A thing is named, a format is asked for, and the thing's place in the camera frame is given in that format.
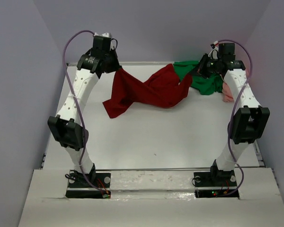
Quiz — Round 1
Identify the red t-shirt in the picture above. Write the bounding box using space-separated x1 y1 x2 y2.
103 64 193 119

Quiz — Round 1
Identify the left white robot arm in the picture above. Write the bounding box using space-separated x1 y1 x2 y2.
47 33 121 183

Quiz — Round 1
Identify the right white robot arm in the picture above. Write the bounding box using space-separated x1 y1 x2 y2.
190 40 270 187

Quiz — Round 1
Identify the green t-shirt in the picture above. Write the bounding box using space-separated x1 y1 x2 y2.
173 61 223 96

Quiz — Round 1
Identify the pink t-shirt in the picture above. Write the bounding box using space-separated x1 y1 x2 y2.
222 69 248 102

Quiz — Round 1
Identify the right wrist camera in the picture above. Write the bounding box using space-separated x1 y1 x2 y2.
208 41 219 60

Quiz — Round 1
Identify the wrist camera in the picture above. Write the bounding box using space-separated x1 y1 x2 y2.
208 41 219 60
101 32 113 38

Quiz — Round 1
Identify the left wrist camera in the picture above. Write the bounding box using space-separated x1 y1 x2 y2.
101 32 113 38

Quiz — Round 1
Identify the metal rail back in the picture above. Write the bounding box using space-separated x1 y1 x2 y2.
66 61 175 67

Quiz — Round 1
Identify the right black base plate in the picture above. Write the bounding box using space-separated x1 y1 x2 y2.
191 171 240 199

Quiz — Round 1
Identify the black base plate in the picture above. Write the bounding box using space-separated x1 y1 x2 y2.
65 171 111 199
191 171 240 199

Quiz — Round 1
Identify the metal rail front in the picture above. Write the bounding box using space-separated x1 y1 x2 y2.
68 167 211 172

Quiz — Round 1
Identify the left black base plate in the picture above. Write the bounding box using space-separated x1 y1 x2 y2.
65 171 111 199

